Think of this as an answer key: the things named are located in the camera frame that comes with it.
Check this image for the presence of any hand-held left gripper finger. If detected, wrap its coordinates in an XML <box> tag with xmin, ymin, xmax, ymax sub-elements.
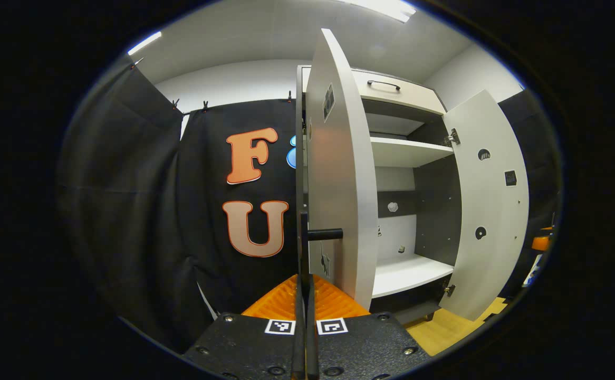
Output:
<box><xmin>181</xmin><ymin>274</ymin><xmax>306</xmax><ymax>380</ymax></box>
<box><xmin>306</xmin><ymin>274</ymin><xmax>432</xmax><ymax>380</ymax></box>

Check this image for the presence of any beige cabinet door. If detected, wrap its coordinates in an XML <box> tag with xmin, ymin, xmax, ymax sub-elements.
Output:
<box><xmin>438</xmin><ymin>89</ymin><xmax>530</xmax><ymax>321</ymax></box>
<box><xmin>294</xmin><ymin>28</ymin><xmax>379</xmax><ymax>312</ymax></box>

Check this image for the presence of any grey double-door shoe cabinet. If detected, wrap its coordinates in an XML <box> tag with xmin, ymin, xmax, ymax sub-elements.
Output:
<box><xmin>295</xmin><ymin>64</ymin><xmax>464</xmax><ymax>325</ymax></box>

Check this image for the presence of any white cabinet shelf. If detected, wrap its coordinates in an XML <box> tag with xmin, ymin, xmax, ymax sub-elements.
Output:
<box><xmin>370</xmin><ymin>136</ymin><xmax>455</xmax><ymax>168</ymax></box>
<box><xmin>372</xmin><ymin>253</ymin><xmax>455</xmax><ymax>299</ymax></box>

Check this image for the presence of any beige cabinet drawer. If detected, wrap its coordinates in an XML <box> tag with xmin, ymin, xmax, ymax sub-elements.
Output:
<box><xmin>301</xmin><ymin>66</ymin><xmax>448</xmax><ymax>116</ymax></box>

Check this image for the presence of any blue and white packet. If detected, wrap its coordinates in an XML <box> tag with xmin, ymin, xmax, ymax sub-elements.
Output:
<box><xmin>523</xmin><ymin>254</ymin><xmax>544</xmax><ymax>288</ymax></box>

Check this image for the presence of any black backdrop cloth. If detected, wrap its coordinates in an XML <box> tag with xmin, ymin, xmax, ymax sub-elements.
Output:
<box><xmin>57</xmin><ymin>55</ymin><xmax>561</xmax><ymax>354</ymax></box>

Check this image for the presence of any large ceiling light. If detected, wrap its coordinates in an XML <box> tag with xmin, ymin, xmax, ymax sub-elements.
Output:
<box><xmin>339</xmin><ymin>0</ymin><xmax>417</xmax><ymax>23</ymax></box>

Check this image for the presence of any small ceiling light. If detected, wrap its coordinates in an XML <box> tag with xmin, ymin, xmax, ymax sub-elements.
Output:
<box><xmin>127</xmin><ymin>31</ymin><xmax>163</xmax><ymax>56</ymax></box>

